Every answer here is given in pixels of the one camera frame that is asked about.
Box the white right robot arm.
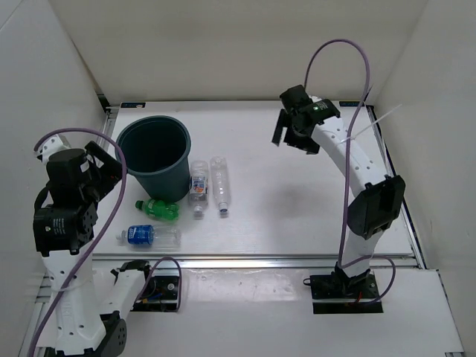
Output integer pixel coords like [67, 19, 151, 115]
[271, 85, 405, 298]

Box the green plastic soda bottle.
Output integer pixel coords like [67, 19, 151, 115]
[135, 199, 179, 221]

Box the white cable tie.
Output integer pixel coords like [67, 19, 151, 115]
[336, 103, 402, 147]

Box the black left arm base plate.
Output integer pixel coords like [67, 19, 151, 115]
[132, 271, 182, 313]

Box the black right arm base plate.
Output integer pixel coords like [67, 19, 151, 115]
[303, 274, 383, 315]

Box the dark green plastic bin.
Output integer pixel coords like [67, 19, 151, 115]
[116, 115, 192, 202]

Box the blue label clear bottle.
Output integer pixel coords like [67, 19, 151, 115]
[116, 225, 181, 250]

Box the clear bottle blue cap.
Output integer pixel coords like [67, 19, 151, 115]
[210, 156, 231, 217]

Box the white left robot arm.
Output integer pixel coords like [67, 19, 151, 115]
[28, 133, 156, 356]

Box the orange label clear bottle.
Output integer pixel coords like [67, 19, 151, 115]
[188, 161, 209, 218]

